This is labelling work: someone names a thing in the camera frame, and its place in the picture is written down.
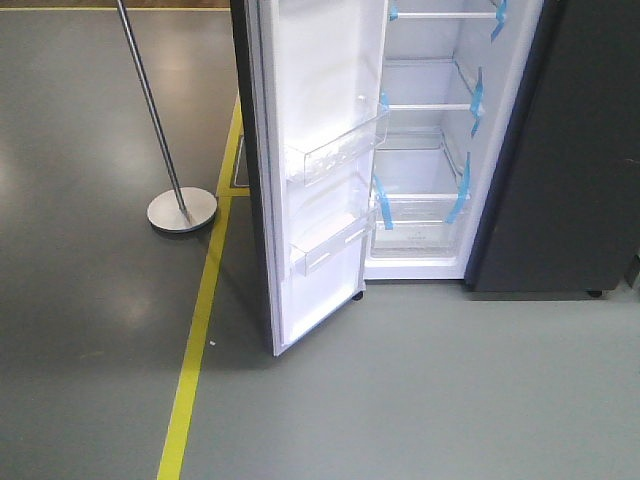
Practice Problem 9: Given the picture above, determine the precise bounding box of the open fridge door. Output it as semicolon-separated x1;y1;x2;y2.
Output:
231;1;389;355

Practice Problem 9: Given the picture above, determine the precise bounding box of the dark grey fridge body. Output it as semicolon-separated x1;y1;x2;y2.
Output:
365;1;639;296

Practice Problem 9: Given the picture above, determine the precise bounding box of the clear lower door bin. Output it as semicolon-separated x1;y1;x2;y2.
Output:
290;207;376;275

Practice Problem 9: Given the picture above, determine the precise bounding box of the black floor sign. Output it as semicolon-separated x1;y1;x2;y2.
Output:
231;134;250;188

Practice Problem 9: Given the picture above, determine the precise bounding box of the clear crisper drawer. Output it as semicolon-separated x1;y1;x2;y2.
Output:
371;194;470;258

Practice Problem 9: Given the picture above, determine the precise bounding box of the silver stanchion post with base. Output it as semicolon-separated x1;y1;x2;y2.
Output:
116;1;218;233

